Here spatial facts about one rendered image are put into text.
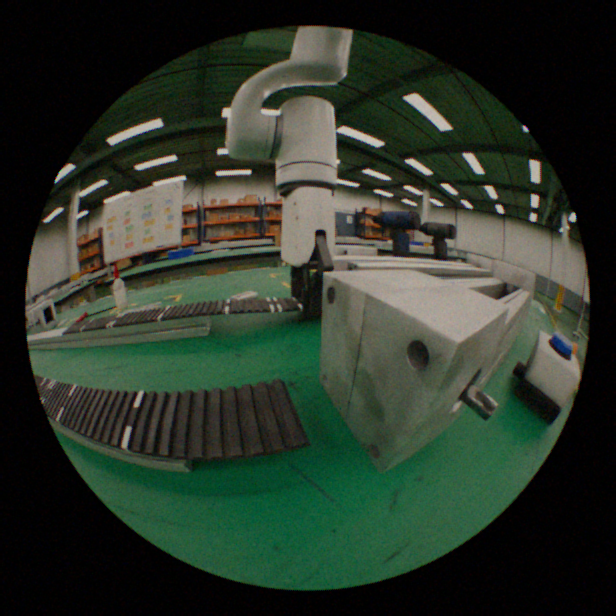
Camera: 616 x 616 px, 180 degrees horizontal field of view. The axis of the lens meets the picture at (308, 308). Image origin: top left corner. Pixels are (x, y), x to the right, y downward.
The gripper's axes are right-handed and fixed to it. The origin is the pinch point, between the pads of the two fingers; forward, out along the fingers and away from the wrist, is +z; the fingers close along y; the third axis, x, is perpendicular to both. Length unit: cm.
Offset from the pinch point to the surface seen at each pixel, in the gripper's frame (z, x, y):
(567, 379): -2.1, 13.3, 34.0
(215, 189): -299, -147, -1024
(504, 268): -8.3, 37.3, 16.3
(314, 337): 3.0, -1.2, 6.5
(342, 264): -4.3, 7.0, -2.3
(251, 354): 3.0, -9.0, 7.9
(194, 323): 1.0, -16.3, 2.0
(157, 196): -94, -139, -255
